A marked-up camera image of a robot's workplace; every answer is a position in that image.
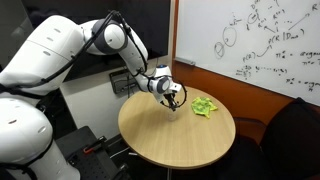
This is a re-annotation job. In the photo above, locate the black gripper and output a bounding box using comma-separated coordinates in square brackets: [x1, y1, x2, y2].
[162, 92, 179, 113]

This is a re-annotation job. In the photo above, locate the clear plastic cup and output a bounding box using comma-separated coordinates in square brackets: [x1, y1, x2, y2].
[166, 109, 181, 123]

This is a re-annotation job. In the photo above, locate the green yellow crumpled cloth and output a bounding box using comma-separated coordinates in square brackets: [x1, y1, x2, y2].
[190, 96, 219, 119]

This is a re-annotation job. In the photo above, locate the grey whiteboard eraser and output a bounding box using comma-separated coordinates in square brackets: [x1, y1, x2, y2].
[174, 56, 197, 67]

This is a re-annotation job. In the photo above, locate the whiteboard with writing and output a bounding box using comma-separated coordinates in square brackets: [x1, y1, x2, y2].
[174, 0, 320, 107]

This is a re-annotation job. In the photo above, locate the black office chair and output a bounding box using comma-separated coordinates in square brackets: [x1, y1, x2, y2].
[229, 96, 320, 180]

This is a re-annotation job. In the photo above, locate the thin black wall cable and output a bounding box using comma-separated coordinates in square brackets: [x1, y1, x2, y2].
[146, 57, 160, 77]

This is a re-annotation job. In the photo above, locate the black wire wall basket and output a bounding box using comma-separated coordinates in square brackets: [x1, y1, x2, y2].
[108, 69, 141, 95]

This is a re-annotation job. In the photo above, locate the white floor cable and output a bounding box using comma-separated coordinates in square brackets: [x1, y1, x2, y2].
[109, 146, 138, 160]

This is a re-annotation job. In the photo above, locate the black wall TV screen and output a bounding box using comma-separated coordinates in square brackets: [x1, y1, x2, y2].
[19, 0, 172, 83]

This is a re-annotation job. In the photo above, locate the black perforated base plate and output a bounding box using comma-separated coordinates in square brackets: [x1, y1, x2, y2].
[54, 125, 132, 180]

